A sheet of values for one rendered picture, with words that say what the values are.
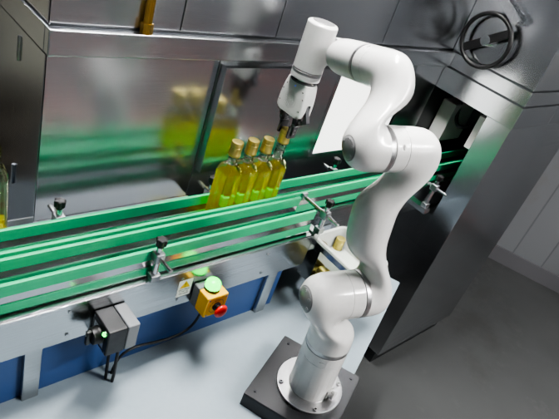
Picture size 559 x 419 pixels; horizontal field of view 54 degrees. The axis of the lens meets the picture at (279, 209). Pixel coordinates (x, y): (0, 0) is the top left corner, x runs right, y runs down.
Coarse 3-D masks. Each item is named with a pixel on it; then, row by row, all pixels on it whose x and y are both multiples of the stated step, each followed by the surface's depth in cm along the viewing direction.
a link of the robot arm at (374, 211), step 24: (408, 144) 111; (432, 144) 114; (408, 168) 114; (432, 168) 116; (360, 192) 123; (384, 192) 118; (408, 192) 117; (360, 216) 119; (384, 216) 118; (360, 240) 121; (384, 240) 122; (360, 264) 133; (384, 264) 126; (384, 288) 129
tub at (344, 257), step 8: (328, 232) 185; (336, 232) 189; (344, 232) 191; (320, 240) 179; (328, 240) 188; (328, 248) 177; (344, 248) 192; (336, 256) 175; (344, 256) 189; (352, 256) 190; (344, 264) 173; (352, 264) 186
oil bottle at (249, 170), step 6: (240, 162) 154; (246, 162) 154; (252, 162) 155; (246, 168) 154; (252, 168) 155; (246, 174) 154; (252, 174) 156; (240, 180) 155; (246, 180) 156; (252, 180) 158; (240, 186) 156; (246, 186) 158; (252, 186) 160; (240, 192) 158; (246, 192) 159; (240, 198) 159; (246, 198) 161; (234, 204) 159
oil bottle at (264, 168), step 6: (258, 156) 160; (258, 162) 158; (264, 162) 158; (270, 162) 160; (258, 168) 157; (264, 168) 158; (270, 168) 160; (258, 174) 158; (264, 174) 159; (270, 174) 161; (258, 180) 159; (264, 180) 161; (258, 186) 161; (264, 186) 163; (252, 192) 161; (258, 192) 163; (264, 192) 165; (252, 198) 163; (258, 198) 164
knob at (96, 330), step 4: (88, 328) 126; (92, 328) 126; (96, 328) 126; (100, 328) 126; (88, 332) 124; (92, 332) 125; (96, 332) 125; (100, 332) 125; (88, 336) 125; (92, 336) 125; (96, 336) 125; (100, 336) 125; (84, 340) 126; (88, 340) 125; (92, 340) 125; (96, 340) 125; (100, 340) 126; (92, 344) 126
